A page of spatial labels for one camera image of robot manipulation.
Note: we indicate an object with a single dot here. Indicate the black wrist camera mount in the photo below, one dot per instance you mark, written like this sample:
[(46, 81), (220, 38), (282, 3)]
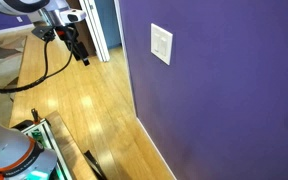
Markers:
[(44, 32)]

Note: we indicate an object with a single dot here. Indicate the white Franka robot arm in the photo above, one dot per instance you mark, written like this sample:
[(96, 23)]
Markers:
[(4, 153)]

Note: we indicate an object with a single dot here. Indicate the white door frame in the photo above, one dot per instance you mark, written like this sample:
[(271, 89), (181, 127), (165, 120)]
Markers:
[(97, 30)]

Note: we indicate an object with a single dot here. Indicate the patterned floor rug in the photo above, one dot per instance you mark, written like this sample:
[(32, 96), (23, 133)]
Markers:
[(0, 63)]

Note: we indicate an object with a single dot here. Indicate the white wall outlet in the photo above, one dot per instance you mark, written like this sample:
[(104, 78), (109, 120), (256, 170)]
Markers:
[(19, 19)]

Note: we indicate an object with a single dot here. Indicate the white double switch wall plate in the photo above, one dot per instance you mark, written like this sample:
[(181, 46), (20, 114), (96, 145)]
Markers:
[(160, 30)]

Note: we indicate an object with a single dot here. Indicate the white rocker light switch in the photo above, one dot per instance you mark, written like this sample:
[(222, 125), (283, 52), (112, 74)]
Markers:
[(158, 42), (164, 46)]

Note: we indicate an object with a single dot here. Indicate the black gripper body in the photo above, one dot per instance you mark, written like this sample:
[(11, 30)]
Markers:
[(71, 37)]

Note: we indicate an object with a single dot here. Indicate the white wall baseboard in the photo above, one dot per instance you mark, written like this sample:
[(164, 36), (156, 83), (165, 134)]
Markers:
[(154, 146)]

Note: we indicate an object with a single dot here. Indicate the brown wooden door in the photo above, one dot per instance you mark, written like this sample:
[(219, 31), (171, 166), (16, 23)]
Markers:
[(84, 33)]

